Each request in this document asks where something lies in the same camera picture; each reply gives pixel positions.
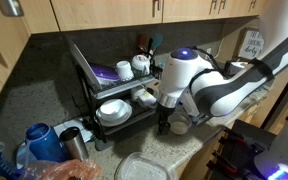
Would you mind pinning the orange plastic bag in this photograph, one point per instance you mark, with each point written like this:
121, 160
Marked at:
64, 170

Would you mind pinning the light wood base cabinet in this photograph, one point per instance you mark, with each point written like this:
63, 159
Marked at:
197, 166

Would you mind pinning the framed dirty dishes sign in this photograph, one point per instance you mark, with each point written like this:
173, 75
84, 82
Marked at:
252, 43

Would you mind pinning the blue spatula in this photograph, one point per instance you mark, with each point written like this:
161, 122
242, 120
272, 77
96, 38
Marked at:
156, 40

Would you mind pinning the grey rack drain tray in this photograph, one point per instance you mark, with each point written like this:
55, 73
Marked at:
124, 135

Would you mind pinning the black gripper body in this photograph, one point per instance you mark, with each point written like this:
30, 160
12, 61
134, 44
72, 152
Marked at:
164, 115

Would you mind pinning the black stand with red clamps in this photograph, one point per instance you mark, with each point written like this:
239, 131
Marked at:
240, 146

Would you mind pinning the clear plastic container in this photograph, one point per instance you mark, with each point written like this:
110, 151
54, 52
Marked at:
180, 126

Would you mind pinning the black two-tier dish rack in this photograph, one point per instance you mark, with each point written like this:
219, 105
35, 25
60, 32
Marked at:
124, 86

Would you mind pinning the large white dinner plate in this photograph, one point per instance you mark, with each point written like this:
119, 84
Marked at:
117, 120

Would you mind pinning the large white upright plate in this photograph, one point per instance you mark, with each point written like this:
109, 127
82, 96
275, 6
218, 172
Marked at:
84, 65

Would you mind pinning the red spatula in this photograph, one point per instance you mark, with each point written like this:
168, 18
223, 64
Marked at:
142, 41

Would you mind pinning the stainless steel tumbler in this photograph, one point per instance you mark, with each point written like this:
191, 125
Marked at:
74, 145

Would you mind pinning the grey ceramic mug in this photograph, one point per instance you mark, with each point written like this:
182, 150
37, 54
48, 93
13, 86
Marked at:
149, 99

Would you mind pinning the white mug with red print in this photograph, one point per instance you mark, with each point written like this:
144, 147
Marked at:
140, 63

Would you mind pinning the black kitchen utensil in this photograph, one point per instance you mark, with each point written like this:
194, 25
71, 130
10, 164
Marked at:
149, 48

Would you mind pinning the light wood upper cabinets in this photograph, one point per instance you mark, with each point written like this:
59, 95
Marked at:
107, 13

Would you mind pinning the light wood side cabinet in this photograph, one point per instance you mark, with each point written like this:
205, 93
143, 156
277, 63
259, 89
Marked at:
0, 50

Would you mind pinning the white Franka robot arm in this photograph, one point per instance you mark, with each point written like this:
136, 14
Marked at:
184, 73

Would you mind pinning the silver metal fixture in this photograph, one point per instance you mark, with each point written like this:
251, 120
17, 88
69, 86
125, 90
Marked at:
9, 6

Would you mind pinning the black utensil holder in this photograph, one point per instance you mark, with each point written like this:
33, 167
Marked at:
156, 71

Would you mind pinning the purple plastic bowl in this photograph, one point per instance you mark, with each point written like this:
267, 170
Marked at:
104, 73

